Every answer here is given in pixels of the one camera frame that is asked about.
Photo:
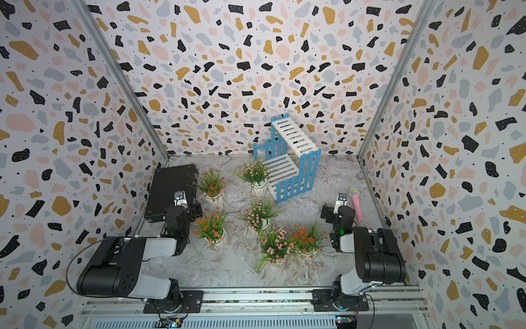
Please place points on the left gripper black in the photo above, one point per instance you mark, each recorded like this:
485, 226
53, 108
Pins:
192, 214

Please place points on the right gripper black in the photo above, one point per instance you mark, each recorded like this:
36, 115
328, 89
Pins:
329, 210

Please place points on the red flower pot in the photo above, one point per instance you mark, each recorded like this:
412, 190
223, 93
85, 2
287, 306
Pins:
309, 240
211, 228
212, 185

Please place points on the pink flower pot front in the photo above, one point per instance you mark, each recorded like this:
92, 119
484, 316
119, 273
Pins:
275, 245

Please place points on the pink flower pot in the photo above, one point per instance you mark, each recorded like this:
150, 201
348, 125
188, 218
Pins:
275, 245
258, 216
256, 174

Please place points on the blue white wooden rack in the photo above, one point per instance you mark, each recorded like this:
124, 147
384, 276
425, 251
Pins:
292, 159

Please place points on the pink flower pot back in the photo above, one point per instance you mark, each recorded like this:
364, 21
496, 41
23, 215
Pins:
256, 174

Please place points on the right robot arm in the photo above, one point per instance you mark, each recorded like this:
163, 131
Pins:
378, 261

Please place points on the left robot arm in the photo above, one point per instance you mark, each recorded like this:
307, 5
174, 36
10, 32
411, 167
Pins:
114, 270

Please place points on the pink toy microphone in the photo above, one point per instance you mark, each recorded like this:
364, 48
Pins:
354, 194

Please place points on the black case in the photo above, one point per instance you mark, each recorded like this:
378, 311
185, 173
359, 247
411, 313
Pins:
166, 183

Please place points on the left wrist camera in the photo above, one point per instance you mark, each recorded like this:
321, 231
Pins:
180, 199

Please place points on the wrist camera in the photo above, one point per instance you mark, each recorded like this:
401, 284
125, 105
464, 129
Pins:
340, 201
180, 199

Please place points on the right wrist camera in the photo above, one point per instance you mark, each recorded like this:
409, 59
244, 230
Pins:
340, 201

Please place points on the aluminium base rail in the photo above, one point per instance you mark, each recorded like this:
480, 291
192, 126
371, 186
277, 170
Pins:
394, 306

